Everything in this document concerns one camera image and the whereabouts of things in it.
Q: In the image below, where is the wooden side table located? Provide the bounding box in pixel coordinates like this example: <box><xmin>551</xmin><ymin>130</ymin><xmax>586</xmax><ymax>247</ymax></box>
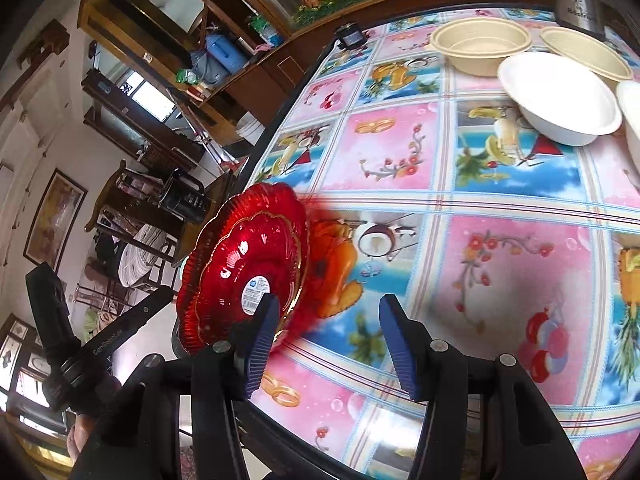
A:
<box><xmin>171</xmin><ymin>175</ymin><xmax>237</xmax><ymax>267</ymax></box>

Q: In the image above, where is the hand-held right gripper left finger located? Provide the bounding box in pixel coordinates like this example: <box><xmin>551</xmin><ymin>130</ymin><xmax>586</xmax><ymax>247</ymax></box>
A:
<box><xmin>70</xmin><ymin>292</ymin><xmax>281</xmax><ymax>480</ymax></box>

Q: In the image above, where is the beige bowl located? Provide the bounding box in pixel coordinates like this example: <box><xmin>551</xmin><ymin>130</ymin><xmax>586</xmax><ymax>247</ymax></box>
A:
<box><xmin>429</xmin><ymin>17</ymin><xmax>534</xmax><ymax>78</ymax></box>
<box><xmin>539</xmin><ymin>26</ymin><xmax>635</xmax><ymax>84</ymax></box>

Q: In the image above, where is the large red glass plate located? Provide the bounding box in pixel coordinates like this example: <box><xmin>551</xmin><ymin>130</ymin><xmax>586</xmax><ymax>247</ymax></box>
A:
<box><xmin>176</xmin><ymin>182</ymin><xmax>310</xmax><ymax>357</ymax></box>

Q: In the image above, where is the striped seat cushion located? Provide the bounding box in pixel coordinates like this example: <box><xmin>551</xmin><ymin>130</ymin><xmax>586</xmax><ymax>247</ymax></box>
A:
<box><xmin>119</xmin><ymin>223</ymin><xmax>167</xmax><ymax>289</ymax></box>

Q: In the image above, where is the green and white packet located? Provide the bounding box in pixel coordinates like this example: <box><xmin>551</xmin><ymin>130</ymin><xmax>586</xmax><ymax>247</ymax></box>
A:
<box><xmin>250</xmin><ymin>15</ymin><xmax>279</xmax><ymax>45</ymax></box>

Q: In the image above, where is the printed fruit tablecloth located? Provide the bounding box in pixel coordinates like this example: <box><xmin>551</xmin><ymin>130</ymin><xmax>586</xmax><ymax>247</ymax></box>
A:
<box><xmin>249</xmin><ymin>7</ymin><xmax>640</xmax><ymax>480</ymax></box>

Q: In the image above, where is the grey thermos jug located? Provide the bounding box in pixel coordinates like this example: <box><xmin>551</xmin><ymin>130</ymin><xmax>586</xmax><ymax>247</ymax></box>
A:
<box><xmin>192</xmin><ymin>52</ymin><xmax>226</xmax><ymax>87</ymax></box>

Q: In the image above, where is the white foam bowl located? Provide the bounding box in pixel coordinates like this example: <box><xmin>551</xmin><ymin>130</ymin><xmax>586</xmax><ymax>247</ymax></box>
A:
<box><xmin>614</xmin><ymin>80</ymin><xmax>640</xmax><ymax>187</ymax></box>
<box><xmin>497</xmin><ymin>51</ymin><xmax>624</xmax><ymax>147</ymax></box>

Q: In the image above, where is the black dining table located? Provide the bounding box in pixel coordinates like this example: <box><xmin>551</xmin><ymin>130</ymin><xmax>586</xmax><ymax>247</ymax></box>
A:
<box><xmin>172</xmin><ymin>5</ymin><xmax>640</xmax><ymax>480</ymax></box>

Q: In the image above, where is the wooden chair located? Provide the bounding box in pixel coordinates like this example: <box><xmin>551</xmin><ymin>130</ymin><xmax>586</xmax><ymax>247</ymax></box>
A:
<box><xmin>84</xmin><ymin>159</ymin><xmax>182</xmax><ymax>292</ymax></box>

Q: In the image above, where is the black kettle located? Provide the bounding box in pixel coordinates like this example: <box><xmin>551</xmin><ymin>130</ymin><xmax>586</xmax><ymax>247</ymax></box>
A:
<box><xmin>159</xmin><ymin>169</ymin><xmax>206</xmax><ymax>224</ymax></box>

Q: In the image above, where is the blue thermos jug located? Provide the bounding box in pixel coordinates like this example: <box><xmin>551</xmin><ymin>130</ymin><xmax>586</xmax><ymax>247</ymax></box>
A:
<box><xmin>205</xmin><ymin>32</ymin><xmax>249</xmax><ymax>74</ymax></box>

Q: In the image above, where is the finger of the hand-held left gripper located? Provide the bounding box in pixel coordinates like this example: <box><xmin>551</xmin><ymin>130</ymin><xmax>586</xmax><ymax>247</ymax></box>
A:
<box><xmin>80</xmin><ymin>285</ymin><xmax>174</xmax><ymax>362</ymax></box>

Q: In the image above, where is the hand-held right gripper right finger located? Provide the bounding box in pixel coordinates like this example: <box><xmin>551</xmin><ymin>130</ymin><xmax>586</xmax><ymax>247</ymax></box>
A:
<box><xmin>378</xmin><ymin>294</ymin><xmax>587</xmax><ymax>480</ymax></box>

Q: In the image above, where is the white plastic bucket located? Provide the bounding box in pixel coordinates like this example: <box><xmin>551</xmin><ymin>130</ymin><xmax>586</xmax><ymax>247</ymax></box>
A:
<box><xmin>235</xmin><ymin>112</ymin><xmax>267</xmax><ymax>147</ymax></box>

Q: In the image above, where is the small black device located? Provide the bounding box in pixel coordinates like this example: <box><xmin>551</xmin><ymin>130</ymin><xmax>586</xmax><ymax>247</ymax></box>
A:
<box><xmin>334</xmin><ymin>22</ymin><xmax>372</xmax><ymax>52</ymax></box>

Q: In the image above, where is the framed wall picture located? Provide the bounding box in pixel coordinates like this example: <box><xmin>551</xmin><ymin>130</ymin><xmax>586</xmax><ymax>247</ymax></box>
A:
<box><xmin>23</xmin><ymin>168</ymin><xmax>89</xmax><ymax>274</ymax></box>

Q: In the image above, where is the person's left hand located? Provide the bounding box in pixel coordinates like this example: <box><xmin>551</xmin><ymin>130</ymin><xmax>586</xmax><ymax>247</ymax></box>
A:
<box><xmin>66</xmin><ymin>420</ymin><xmax>97</xmax><ymax>466</ymax></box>

